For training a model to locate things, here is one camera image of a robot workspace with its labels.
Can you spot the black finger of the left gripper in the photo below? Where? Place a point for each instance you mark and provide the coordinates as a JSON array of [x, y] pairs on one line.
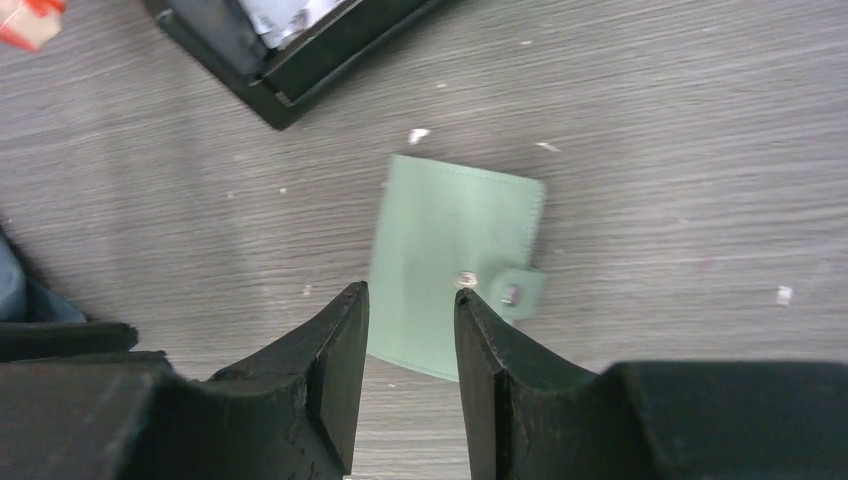
[[76, 345]]

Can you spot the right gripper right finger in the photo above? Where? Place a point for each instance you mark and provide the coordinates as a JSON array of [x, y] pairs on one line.
[[531, 414]]

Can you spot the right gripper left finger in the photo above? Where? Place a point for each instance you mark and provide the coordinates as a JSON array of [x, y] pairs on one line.
[[287, 411]]

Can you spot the green card holder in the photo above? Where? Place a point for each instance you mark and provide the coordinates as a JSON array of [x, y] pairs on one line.
[[444, 227]]

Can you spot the cards in black bin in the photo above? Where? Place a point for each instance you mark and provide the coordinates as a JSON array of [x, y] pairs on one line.
[[278, 22]]

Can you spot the blue-grey cloth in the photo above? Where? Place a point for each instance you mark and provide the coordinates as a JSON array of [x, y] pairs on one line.
[[25, 300]]

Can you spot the orange floral hanging garment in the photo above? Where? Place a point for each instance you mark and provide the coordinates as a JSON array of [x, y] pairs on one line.
[[30, 24]]

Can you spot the black storage bin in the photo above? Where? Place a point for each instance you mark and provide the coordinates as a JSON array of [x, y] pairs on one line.
[[280, 85]]

